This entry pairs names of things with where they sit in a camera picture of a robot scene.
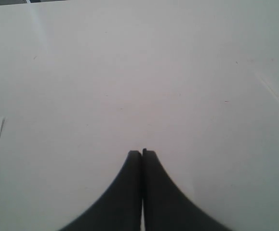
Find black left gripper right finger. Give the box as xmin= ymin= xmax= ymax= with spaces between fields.
xmin=142 ymin=149 xmax=226 ymax=231

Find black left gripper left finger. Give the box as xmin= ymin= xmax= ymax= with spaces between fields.
xmin=62 ymin=151 xmax=142 ymax=231

